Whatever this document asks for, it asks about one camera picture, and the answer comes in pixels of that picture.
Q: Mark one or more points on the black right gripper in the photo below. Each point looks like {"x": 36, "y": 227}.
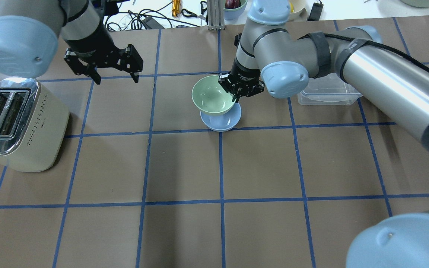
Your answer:
{"x": 243, "y": 72}

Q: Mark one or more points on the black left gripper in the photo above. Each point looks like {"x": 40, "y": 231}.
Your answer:
{"x": 91, "y": 44}

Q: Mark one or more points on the blue bowl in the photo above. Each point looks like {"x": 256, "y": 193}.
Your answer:
{"x": 224, "y": 122}

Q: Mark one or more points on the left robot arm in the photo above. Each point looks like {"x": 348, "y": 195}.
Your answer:
{"x": 30, "y": 30}

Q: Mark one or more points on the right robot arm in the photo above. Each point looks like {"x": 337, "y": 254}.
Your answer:
{"x": 396, "y": 83}

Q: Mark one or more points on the green bowl with eggplant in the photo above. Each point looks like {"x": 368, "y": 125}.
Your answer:
{"x": 233, "y": 9}

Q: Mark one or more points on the beige bowl with lemon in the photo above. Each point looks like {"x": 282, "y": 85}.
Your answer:
{"x": 298, "y": 12}

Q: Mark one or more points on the clear plastic food container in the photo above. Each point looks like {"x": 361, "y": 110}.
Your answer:
{"x": 328, "y": 90}

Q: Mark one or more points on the scissors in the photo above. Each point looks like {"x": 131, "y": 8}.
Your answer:
{"x": 200, "y": 15}

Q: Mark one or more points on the cream and chrome toaster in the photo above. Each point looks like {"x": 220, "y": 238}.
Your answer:
{"x": 33, "y": 123}

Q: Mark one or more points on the black power adapter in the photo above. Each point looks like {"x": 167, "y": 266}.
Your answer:
{"x": 316, "y": 11}

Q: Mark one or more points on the aluminium frame post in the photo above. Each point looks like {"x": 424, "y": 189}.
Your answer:
{"x": 215, "y": 14}

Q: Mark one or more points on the orange handled tool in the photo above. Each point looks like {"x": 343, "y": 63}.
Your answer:
{"x": 176, "y": 8}

